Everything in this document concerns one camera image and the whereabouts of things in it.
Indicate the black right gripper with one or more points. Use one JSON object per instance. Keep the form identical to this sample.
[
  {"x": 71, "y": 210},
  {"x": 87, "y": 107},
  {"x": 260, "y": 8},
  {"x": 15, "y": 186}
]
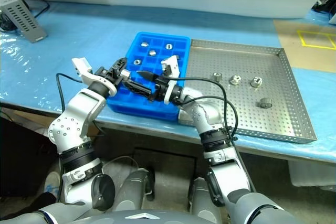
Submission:
[{"x": 160, "y": 89}]

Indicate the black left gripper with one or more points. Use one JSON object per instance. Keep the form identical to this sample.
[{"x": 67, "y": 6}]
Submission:
[{"x": 107, "y": 74}]

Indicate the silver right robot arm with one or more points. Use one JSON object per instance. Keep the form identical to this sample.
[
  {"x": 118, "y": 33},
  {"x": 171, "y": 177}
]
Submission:
[{"x": 207, "y": 113}]

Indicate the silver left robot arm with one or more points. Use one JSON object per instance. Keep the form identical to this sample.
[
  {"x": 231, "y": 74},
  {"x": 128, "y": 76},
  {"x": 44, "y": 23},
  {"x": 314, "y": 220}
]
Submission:
[{"x": 78, "y": 106}]

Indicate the blue compartment tray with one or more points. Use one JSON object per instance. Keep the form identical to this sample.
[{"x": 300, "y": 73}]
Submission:
[{"x": 147, "y": 103}]

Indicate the perforated steel tray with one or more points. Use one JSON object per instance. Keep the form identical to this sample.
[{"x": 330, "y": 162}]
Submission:
[{"x": 252, "y": 119}]

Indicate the metal roller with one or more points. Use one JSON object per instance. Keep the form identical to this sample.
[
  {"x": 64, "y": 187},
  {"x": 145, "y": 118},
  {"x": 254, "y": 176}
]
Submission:
[
  {"x": 169, "y": 46},
  {"x": 256, "y": 81},
  {"x": 137, "y": 62},
  {"x": 145, "y": 43},
  {"x": 235, "y": 79},
  {"x": 152, "y": 52},
  {"x": 216, "y": 77},
  {"x": 265, "y": 102}
]

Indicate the blue plastic table cover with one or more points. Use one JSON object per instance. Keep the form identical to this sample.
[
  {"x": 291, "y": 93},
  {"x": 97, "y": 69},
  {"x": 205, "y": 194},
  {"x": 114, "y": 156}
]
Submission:
[{"x": 78, "y": 40}]

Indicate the grey robot left leg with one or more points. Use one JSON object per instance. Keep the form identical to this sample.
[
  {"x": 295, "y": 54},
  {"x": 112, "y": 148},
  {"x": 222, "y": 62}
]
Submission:
[{"x": 131, "y": 190}]

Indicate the grey robot leg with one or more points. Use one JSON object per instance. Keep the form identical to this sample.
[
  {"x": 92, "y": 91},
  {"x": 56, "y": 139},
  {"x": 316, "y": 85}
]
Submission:
[
  {"x": 131, "y": 190},
  {"x": 204, "y": 200}
]

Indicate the grey vented device box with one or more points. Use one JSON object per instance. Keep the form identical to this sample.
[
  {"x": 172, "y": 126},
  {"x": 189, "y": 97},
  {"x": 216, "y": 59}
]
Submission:
[{"x": 25, "y": 19}]

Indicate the grey robot right leg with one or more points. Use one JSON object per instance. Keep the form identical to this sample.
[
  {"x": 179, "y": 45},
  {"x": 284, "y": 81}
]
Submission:
[{"x": 204, "y": 200}]

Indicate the white and blue shoe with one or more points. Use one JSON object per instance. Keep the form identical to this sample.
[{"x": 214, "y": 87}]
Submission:
[{"x": 51, "y": 183}]

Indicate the grey robot torso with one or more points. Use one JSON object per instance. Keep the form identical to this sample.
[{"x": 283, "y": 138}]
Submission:
[{"x": 147, "y": 217}]

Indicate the yellow tape square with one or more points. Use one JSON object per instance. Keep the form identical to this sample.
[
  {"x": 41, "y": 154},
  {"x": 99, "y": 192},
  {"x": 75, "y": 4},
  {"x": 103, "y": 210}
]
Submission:
[{"x": 302, "y": 37}]

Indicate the brown cardboard sheet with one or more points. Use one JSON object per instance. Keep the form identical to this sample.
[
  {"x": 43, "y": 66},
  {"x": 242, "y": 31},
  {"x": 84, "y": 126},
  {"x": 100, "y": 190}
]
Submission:
[{"x": 309, "y": 51}]

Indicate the white plastic bin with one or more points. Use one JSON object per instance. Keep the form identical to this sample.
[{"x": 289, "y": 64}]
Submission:
[{"x": 312, "y": 174}]

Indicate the black equipment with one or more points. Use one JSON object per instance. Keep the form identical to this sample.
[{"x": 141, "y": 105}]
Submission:
[{"x": 326, "y": 1}]

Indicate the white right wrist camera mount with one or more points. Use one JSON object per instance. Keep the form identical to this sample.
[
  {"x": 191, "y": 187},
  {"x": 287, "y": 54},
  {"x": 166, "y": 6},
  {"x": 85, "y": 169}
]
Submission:
[{"x": 173, "y": 64}]

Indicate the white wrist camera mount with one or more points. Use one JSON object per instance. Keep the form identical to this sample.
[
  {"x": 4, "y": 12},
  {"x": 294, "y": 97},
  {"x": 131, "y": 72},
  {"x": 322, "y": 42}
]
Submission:
[
  {"x": 173, "y": 64},
  {"x": 88, "y": 75}
]

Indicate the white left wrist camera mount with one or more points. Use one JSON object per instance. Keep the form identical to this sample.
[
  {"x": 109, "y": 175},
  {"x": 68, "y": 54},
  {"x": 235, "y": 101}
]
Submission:
[{"x": 88, "y": 75}]

